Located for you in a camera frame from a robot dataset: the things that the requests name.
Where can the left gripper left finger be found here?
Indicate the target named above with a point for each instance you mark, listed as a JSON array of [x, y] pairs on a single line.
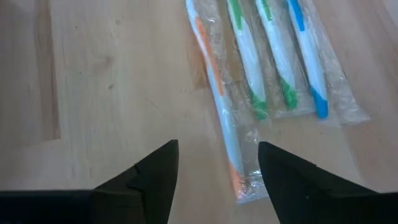
[[93, 205]]

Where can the green white toothbrush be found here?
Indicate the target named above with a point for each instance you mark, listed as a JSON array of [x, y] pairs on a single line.
[[284, 59], [252, 71]]

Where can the blue white toothbrush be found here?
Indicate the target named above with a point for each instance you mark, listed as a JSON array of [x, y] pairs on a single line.
[[312, 68]]

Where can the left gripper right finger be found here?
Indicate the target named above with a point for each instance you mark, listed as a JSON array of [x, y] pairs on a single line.
[[326, 199]]

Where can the orange white toothbrush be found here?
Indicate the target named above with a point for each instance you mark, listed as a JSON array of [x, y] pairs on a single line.
[[230, 137]]

